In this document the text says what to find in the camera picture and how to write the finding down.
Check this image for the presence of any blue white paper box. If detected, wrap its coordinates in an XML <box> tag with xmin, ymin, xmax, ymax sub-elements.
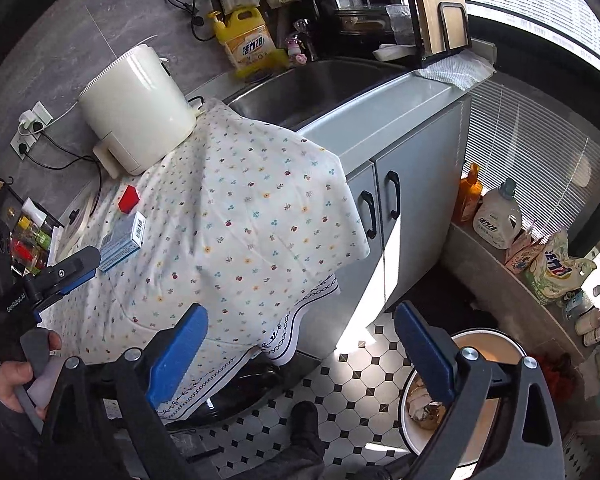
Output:
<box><xmin>98</xmin><ymin>211</ymin><xmax>146</xmax><ymax>272</ymax></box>

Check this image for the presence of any red small wrapper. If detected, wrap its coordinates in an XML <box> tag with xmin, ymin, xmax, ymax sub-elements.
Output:
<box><xmin>118</xmin><ymin>185</ymin><xmax>140</xmax><ymax>214</ymax></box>

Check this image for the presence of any white tissue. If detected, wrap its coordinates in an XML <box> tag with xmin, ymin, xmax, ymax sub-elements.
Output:
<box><xmin>406</xmin><ymin>375</ymin><xmax>446</xmax><ymax>431</ymax></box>

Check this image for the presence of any white round trash bin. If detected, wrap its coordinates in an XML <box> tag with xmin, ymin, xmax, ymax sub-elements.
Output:
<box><xmin>399</xmin><ymin>328</ymin><xmax>526</xmax><ymax>478</ymax></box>

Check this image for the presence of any white kitchen scale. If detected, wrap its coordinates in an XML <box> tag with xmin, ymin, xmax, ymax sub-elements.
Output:
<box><xmin>56</xmin><ymin>179</ymin><xmax>98</xmax><ymax>261</ymax></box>

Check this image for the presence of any grey kitchen cabinet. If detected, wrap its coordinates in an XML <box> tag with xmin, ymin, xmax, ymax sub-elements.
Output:
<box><xmin>298</xmin><ymin>74</ymin><xmax>470</xmax><ymax>359</ymax></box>

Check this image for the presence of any steel kitchen sink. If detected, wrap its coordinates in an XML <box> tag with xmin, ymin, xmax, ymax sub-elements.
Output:
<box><xmin>224</xmin><ymin>58</ymin><xmax>406</xmax><ymax>131</ymax></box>

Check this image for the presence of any person's left hand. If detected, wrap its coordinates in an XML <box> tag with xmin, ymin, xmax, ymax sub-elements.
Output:
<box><xmin>0</xmin><ymin>328</ymin><xmax>64</xmax><ymax>421</ymax></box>

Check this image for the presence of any spice rack with bottles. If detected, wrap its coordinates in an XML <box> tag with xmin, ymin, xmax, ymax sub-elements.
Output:
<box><xmin>0</xmin><ymin>179</ymin><xmax>64</xmax><ymax>276</ymax></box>

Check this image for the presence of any red cloth on floor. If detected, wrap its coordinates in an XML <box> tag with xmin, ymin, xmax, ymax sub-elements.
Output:
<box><xmin>534</xmin><ymin>353</ymin><xmax>581</xmax><ymax>406</ymax></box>

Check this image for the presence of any small pink refill pouch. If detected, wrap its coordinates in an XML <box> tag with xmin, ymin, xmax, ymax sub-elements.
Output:
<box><xmin>505</xmin><ymin>231</ymin><xmax>545</xmax><ymax>274</ymax></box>

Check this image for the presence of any black shoe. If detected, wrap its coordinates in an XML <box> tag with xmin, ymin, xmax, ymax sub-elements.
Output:
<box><xmin>290</xmin><ymin>401</ymin><xmax>325</xmax><ymax>458</ymax></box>

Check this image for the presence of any green white detergent refill bag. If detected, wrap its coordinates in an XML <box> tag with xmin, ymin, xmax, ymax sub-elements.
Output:
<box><xmin>522</xmin><ymin>230</ymin><xmax>597</xmax><ymax>304</ymax></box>

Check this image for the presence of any white laundry detergent bottle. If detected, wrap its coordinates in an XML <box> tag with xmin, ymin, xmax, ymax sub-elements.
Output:
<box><xmin>472</xmin><ymin>178</ymin><xmax>522</xmax><ymax>250</ymax></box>

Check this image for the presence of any orange spray bottle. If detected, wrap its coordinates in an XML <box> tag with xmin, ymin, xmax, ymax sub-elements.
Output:
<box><xmin>452</xmin><ymin>162</ymin><xmax>483</xmax><ymax>224</ymax></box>

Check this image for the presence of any dotted white tablecloth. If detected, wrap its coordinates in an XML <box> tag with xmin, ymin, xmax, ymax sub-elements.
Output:
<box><xmin>42</xmin><ymin>100</ymin><xmax>370</xmax><ymax>422</ymax></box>

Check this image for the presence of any white pump bottle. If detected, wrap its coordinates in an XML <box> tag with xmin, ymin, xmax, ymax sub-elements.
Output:
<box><xmin>574</xmin><ymin>307</ymin><xmax>600</xmax><ymax>336</ymax></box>

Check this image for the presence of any white air fryer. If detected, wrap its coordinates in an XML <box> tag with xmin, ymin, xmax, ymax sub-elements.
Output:
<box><xmin>78</xmin><ymin>44</ymin><xmax>199</xmax><ymax>179</ymax></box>

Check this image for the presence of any clear plastic sheet on counter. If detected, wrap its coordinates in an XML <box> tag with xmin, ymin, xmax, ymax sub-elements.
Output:
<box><xmin>415</xmin><ymin>50</ymin><xmax>495</xmax><ymax>91</ymax></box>

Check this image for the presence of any pink small figurine bottle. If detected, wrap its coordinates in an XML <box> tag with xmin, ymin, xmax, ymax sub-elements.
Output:
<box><xmin>285</xmin><ymin>18</ymin><xmax>315</xmax><ymax>66</ymax></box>

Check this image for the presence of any yellow dish soap jug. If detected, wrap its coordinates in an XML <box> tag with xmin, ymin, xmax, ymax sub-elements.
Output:
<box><xmin>207</xmin><ymin>6</ymin><xmax>289</xmax><ymax>80</ymax></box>

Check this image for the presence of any black dish rack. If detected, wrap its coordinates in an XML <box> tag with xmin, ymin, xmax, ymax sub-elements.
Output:
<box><xmin>311</xmin><ymin>0</ymin><xmax>472</xmax><ymax>68</ymax></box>

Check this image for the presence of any wall power socket strip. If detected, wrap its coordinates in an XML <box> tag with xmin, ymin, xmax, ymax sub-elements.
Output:
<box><xmin>10</xmin><ymin>102</ymin><xmax>54</xmax><ymax>160</ymax></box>

